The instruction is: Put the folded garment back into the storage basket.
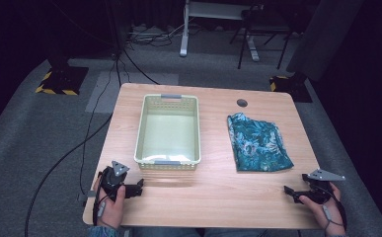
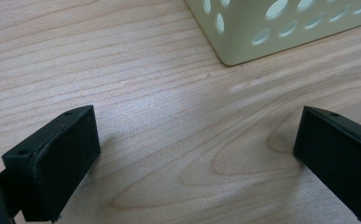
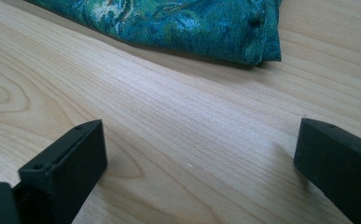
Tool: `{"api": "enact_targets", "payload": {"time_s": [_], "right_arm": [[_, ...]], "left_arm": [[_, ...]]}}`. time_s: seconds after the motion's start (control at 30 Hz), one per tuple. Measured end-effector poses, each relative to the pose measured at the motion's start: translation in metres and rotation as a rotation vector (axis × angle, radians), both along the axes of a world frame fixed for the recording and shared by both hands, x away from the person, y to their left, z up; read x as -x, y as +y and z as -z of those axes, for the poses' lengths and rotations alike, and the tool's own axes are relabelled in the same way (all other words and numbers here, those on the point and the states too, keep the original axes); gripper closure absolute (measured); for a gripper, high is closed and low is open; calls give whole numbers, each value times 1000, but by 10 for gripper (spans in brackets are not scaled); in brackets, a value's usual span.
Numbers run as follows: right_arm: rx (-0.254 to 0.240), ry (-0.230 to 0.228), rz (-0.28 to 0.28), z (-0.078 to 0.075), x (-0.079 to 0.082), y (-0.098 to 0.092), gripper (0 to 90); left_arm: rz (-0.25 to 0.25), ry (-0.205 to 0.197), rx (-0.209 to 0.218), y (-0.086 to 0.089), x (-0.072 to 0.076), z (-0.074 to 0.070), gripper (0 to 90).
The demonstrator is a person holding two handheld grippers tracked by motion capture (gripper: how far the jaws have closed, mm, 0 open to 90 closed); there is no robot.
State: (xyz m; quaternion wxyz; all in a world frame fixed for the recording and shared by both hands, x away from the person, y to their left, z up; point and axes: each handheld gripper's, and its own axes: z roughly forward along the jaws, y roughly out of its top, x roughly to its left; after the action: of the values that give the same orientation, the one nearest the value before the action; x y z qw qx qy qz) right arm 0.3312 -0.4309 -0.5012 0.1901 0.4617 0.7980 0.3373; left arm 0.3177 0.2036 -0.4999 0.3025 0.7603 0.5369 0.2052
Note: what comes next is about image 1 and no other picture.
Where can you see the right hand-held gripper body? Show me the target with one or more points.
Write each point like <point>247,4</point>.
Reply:
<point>320,189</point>

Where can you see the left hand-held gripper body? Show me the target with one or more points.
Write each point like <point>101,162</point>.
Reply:
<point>112,179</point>

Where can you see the teal floral cloth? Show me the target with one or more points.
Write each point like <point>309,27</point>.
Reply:
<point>259,144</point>

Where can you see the pale green plastic basket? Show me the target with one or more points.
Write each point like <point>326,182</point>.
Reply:
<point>168,131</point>

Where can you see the person's right hand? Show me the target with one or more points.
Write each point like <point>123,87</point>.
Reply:
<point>323,214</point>

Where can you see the person's left hand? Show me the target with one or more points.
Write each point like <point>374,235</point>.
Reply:
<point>113,210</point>

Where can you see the small striped black stand base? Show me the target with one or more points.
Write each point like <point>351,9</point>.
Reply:
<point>290,87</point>

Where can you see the large striped black stand base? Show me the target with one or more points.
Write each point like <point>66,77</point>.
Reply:
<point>63,80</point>

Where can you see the grey curtain panel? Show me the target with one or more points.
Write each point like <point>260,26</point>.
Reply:
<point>323,39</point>

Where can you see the black metal chair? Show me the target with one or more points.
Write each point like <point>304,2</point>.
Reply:
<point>261,29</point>

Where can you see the white desk frame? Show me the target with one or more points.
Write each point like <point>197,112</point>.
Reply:
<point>184,33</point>

